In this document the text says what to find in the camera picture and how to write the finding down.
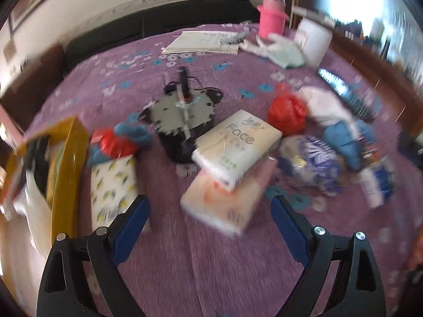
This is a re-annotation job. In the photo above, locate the lemon print tissue pack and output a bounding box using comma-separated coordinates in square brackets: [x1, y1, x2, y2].
[90, 155, 142, 231]

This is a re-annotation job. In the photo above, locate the white plastic bag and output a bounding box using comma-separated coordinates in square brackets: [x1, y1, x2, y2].
[9, 167, 54, 258]

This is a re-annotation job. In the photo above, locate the white fluffy cloth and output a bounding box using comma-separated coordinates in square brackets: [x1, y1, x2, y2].
[296, 86, 354, 127]

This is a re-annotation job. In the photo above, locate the black smartphone gold case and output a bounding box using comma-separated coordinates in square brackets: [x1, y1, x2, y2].
[317, 68, 375, 122]

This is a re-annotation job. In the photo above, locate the purple floral tablecloth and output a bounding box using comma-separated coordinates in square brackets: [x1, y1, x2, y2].
[6, 22, 421, 317]

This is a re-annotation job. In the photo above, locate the yellow cardboard tray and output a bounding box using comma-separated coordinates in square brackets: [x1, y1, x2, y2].
[0, 114, 90, 304]

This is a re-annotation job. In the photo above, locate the black leather sofa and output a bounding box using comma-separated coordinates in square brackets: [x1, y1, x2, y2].
[64, 0, 259, 73]

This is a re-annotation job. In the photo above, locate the black packet in tray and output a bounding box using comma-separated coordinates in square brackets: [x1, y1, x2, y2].
[20, 135, 49, 196]

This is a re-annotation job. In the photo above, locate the wooden brick pattern cabinet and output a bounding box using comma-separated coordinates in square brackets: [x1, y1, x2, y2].
[330, 31, 422, 136]

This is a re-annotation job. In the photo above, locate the white green work glove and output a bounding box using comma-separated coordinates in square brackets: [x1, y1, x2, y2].
[240, 33, 305, 69]

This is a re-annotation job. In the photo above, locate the blue floral Vinda tissue pack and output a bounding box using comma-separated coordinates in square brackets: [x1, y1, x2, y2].
[358, 157, 396, 209]

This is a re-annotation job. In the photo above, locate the beige Face tissue pack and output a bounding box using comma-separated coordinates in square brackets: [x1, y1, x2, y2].
[191, 110, 282, 192]

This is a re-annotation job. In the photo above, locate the open paper notebook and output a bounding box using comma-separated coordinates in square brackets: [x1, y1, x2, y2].
[161, 31, 239, 55]

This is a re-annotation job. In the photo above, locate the blue knitted cloth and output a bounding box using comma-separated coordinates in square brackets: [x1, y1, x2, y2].
[323, 120, 375, 171]

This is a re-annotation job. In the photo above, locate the white plastic jar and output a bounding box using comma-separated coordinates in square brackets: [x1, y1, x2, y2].
[294, 18, 333, 69]

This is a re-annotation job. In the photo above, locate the blue white patterned bag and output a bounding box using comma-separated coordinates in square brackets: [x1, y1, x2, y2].
[278, 134, 343, 195]

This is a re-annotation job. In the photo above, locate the red plastic bag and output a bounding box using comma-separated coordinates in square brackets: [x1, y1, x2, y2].
[268, 83, 308, 136]

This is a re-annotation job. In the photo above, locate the pink thermos bottle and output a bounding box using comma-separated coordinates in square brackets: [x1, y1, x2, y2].
[258, 0, 289, 39]

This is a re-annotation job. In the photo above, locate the pink tissue pack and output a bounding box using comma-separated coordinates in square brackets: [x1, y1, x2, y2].
[181, 157, 278, 237]

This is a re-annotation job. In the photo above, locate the black round device with cables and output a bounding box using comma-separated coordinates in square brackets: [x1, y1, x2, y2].
[139, 67, 224, 164]

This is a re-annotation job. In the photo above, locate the brown armchair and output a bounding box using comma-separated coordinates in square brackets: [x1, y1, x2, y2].
[1, 44, 65, 131]

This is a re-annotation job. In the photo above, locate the blue cloth with red bag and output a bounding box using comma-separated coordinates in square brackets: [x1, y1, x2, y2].
[88, 122, 152, 167]

